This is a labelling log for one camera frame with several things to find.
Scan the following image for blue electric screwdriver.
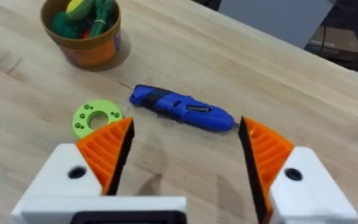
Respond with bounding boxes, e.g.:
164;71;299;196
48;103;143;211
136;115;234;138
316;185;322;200
129;84;240;133

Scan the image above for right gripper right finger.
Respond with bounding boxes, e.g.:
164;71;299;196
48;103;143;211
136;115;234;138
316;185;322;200
238;116;358;224

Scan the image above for toy tub with vegetables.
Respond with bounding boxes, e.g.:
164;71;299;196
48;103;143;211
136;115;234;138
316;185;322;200
40;0;122;69

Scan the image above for green disc with holes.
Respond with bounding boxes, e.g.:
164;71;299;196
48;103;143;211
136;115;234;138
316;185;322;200
72;99;125;140

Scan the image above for grey panel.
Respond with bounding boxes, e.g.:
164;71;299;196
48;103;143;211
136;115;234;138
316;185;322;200
217;0;337;50

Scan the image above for black cable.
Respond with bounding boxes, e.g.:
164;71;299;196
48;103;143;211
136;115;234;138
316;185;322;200
318;25;327;55

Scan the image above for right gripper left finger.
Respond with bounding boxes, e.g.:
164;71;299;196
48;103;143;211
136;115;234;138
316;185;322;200
10;116;135;224

